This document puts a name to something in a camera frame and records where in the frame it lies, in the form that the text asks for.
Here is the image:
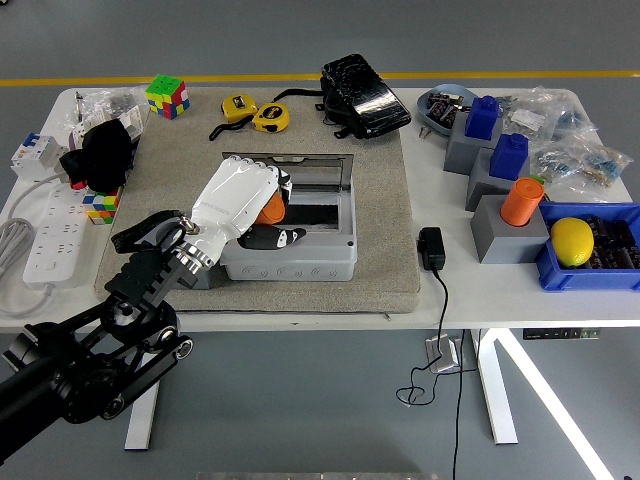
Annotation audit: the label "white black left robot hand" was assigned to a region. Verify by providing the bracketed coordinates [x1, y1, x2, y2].
[189, 154, 309, 264]

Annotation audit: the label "orange cylinder battery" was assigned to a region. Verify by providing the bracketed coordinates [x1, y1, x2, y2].
[256, 196, 287, 225]
[500, 177, 545, 227]

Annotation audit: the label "smoky transparent box lid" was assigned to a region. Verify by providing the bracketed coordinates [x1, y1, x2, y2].
[222, 152, 355, 194]

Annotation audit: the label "grey electrical junction box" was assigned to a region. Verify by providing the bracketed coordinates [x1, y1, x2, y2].
[219, 152, 359, 282]

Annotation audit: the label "blue block battery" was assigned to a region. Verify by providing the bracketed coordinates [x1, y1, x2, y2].
[488, 132, 531, 181]
[464, 95, 503, 140]

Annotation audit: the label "grey holder block round hole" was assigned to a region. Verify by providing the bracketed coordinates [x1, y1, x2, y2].
[187, 259, 217, 291]

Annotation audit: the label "rubik's cube green face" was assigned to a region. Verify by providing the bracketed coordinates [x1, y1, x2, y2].
[145, 74, 191, 121]

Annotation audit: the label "rubik's cube white face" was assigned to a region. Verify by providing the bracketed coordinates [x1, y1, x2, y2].
[82, 188, 123, 226]

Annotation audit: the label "black cloth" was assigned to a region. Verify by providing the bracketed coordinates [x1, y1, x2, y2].
[58, 118, 139, 194]

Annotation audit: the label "grey-brown mat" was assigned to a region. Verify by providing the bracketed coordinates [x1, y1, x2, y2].
[93, 87, 422, 315]

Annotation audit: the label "clear bags of small parts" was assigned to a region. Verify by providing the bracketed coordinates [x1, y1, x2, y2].
[62, 87, 152, 147]

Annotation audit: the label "glossy black pouch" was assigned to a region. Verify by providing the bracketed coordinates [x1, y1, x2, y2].
[272, 53, 413, 140]

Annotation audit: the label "white power strip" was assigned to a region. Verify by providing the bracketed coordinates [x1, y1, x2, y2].
[23, 188, 94, 289]

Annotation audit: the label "white circuit breaker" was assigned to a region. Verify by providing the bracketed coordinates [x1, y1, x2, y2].
[10, 132, 69, 181]

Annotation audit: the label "black power adapter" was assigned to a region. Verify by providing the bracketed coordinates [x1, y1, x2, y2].
[417, 226, 447, 272]

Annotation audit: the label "blue-grey dish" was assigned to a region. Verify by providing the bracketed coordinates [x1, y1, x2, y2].
[416, 83, 484, 137]

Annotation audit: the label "white table leg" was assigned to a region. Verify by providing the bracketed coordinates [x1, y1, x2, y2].
[469, 328, 519, 446]
[123, 331, 169, 451]

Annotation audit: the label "clear bag white label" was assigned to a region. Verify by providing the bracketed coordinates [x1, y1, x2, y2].
[501, 87, 564, 144]

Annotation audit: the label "yellow lemon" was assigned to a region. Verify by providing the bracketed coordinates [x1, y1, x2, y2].
[550, 217, 596, 268]

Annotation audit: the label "blue plastic bin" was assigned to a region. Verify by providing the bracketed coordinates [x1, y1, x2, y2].
[533, 201, 640, 294]

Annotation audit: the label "clear bag of blue parts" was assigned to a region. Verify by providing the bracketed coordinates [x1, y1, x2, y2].
[549, 92, 601, 146]

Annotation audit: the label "black table control panel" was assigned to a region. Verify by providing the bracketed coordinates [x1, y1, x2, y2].
[522, 327, 602, 341]

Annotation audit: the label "clear bag of resistors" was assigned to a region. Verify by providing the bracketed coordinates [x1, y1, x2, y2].
[530, 135, 634, 190]

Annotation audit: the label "black capacitors heap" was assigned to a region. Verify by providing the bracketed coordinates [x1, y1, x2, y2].
[579, 214, 640, 271]

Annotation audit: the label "yellow tape measure with strap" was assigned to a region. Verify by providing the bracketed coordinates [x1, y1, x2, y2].
[208, 94, 260, 141]

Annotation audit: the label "white power strip cable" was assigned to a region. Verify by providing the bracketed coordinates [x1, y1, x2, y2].
[0, 169, 69, 319]

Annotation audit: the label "thin black adapter cord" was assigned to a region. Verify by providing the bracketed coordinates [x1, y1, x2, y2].
[396, 268, 481, 407]

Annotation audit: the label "silver metal bracket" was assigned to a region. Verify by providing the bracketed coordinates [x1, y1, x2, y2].
[424, 335, 464, 375]

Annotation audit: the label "black floor cable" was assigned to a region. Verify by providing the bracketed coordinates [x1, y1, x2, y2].
[452, 328, 466, 480]

